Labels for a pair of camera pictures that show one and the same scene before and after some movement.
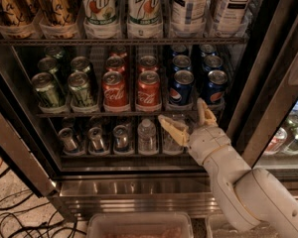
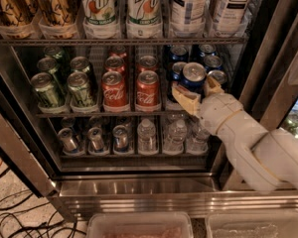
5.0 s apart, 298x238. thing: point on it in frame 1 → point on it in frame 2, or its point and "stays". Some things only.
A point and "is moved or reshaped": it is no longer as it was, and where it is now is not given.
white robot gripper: x=209 y=142 → x=219 y=111
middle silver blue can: x=96 y=140 stays
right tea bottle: x=232 y=8 stays
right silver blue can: x=120 y=133 stays
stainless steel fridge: x=79 y=74 stays
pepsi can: x=181 y=93 is moved or reshaped
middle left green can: x=52 y=66 stays
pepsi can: x=181 y=62 → x=177 y=70
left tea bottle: x=189 y=5 stays
